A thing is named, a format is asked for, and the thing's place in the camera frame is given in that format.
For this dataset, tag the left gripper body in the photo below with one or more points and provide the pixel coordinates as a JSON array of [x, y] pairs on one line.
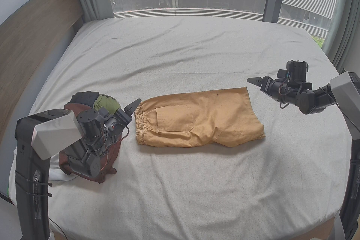
[[119, 120]]

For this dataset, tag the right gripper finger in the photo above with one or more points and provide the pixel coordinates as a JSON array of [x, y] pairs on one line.
[[256, 80]]

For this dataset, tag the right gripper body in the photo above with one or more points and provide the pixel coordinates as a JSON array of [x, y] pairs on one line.
[[275, 89]]

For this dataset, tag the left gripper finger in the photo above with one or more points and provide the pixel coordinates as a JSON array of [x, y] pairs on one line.
[[133, 106]]

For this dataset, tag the tan shorts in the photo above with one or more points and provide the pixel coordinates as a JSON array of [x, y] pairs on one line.
[[202, 118]]

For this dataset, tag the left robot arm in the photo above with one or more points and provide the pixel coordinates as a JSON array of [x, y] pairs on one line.
[[53, 134]]

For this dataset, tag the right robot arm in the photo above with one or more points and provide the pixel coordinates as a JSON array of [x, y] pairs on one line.
[[309, 101]]

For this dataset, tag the bed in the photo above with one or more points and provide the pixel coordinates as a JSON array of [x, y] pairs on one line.
[[197, 59]]

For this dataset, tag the green garment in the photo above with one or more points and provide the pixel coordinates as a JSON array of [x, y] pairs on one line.
[[108, 104]]

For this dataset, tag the brown shorts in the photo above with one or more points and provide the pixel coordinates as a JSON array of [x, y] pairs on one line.
[[114, 154]]

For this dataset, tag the black garment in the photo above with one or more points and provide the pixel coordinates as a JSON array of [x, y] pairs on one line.
[[81, 96]]

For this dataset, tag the white garment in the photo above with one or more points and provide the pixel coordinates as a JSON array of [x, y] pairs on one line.
[[60, 177]]

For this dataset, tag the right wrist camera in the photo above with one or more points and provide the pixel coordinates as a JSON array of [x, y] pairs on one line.
[[282, 74]]

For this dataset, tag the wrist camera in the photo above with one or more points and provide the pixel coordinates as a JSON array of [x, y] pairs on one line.
[[282, 74], [103, 114]]

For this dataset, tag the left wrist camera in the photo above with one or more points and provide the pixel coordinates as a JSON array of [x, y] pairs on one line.
[[103, 114]]

